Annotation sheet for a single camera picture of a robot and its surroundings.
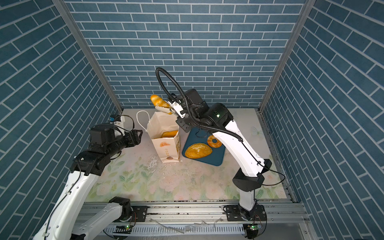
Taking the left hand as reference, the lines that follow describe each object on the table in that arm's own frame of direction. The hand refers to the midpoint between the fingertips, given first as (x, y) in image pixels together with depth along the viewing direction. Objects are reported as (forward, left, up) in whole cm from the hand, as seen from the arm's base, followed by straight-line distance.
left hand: (137, 131), depth 70 cm
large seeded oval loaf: (+3, -29, -24) cm, 37 cm away
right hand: (+2, -21, +10) cm, 23 cm away
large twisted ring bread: (+14, -9, -21) cm, 27 cm away
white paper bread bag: (+17, -5, -13) cm, 22 cm away
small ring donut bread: (+9, -43, -26) cm, 51 cm away
